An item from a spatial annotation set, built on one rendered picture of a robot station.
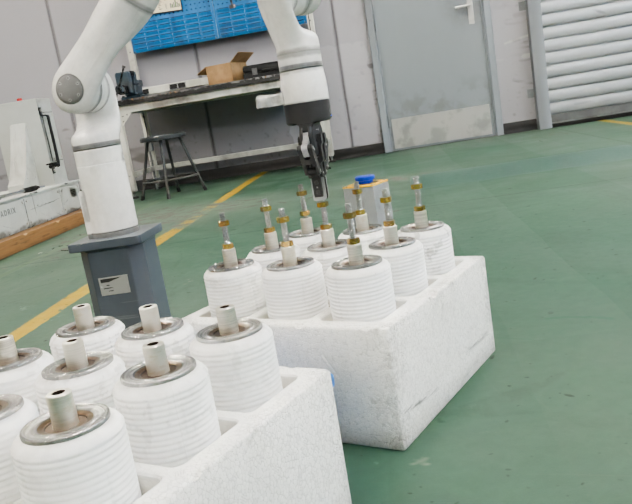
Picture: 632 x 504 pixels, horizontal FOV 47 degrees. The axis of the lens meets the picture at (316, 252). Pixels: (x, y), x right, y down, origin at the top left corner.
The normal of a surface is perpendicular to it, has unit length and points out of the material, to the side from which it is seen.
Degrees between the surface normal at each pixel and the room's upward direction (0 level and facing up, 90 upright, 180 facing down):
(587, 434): 0
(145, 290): 87
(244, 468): 90
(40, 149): 90
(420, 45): 90
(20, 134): 68
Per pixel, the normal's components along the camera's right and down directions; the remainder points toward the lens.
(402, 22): -0.09, 0.21
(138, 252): 0.63, 0.10
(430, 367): 0.84, -0.03
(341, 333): -0.52, 0.25
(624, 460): -0.16, -0.97
